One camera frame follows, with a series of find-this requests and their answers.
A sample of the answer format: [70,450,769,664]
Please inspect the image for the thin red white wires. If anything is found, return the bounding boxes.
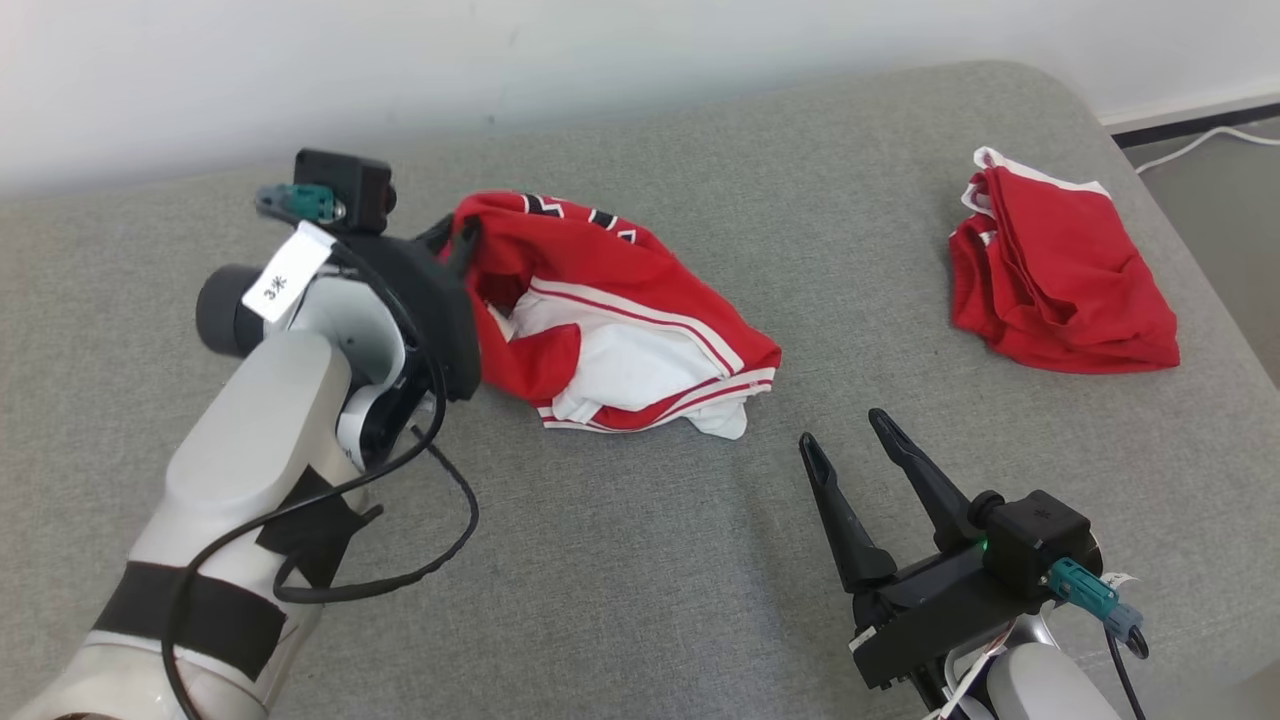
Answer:
[925,620,1021,720]

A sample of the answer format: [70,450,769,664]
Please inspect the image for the red Bulls 23 jersey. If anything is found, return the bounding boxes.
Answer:
[440,190,783,441]

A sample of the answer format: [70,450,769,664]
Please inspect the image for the red basketball shorts white stripe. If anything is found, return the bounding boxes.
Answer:
[948,147,1181,376]

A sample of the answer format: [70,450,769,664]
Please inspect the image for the white floor cable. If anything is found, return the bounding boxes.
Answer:
[1135,125,1280,176]

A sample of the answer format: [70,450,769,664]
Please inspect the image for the white left cable label tag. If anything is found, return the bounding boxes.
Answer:
[242,220,336,323]

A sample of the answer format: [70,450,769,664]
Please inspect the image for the wall baseboard strip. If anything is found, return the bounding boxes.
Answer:
[1098,85,1280,151]

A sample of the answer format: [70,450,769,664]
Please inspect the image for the grey fabric sofa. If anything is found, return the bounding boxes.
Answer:
[0,60,1280,720]

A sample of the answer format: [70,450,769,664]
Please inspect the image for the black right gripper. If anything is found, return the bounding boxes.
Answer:
[798,408,1051,691]

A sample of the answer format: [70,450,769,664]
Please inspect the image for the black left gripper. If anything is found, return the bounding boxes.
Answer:
[345,215,483,401]

